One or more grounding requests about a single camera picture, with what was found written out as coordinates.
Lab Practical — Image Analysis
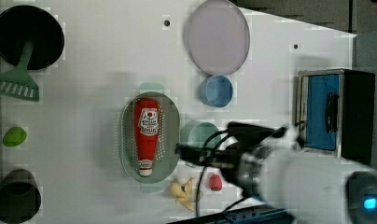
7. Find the dark blue crate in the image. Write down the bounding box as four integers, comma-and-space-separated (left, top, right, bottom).
168, 207, 295, 224

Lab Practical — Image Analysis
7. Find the green oval strainer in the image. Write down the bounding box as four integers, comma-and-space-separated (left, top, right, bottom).
119, 83, 180, 193

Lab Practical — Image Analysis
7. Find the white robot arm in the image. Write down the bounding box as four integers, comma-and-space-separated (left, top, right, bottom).
175, 121, 377, 224

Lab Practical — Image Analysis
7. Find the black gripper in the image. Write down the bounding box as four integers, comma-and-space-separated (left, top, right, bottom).
175, 121, 287, 187

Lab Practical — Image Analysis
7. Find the black cylindrical cup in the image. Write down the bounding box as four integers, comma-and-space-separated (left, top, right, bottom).
0, 169, 42, 224

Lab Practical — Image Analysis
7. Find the black toaster oven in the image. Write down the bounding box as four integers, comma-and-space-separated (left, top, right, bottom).
296, 69, 375, 165

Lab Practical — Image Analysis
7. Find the red toy strawberry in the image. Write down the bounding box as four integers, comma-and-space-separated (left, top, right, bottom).
208, 175, 223, 191

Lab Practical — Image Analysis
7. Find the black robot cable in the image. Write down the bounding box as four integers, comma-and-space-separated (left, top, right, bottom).
194, 130, 250, 218

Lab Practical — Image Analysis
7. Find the round lilac plate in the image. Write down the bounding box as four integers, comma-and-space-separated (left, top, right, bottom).
186, 0, 250, 75

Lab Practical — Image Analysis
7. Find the red ketchup bottle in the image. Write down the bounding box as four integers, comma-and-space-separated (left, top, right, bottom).
134, 98, 160, 176

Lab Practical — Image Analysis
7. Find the teal green cup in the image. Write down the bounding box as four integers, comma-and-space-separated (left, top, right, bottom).
180, 120, 218, 147

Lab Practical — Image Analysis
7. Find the green slotted spatula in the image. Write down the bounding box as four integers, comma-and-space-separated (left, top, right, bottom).
0, 42, 39, 102

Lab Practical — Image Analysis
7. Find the blue bowl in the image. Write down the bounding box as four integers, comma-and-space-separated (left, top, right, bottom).
199, 76, 233, 107

